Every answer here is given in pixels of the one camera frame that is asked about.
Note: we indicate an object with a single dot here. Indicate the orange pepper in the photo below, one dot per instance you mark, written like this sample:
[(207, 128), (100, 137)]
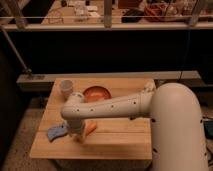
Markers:
[(90, 128)]

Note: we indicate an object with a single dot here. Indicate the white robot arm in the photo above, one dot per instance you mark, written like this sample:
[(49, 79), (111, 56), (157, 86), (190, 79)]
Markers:
[(177, 129)]

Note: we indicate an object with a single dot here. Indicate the orange bowl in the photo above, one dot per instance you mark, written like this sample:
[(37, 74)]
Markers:
[(96, 93)]

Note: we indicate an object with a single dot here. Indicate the translucent plastic cup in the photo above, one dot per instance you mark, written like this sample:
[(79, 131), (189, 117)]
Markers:
[(66, 88)]

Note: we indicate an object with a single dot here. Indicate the small white object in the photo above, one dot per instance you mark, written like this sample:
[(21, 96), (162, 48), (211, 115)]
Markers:
[(149, 87)]

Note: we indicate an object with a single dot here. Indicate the wooden table board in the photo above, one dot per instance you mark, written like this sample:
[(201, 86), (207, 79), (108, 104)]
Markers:
[(112, 139)]

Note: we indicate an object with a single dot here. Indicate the grey metal ledge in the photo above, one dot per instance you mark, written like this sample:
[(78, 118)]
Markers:
[(44, 82)]

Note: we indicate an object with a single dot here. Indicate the diagonal metal pole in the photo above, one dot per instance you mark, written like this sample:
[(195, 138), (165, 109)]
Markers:
[(27, 70)]

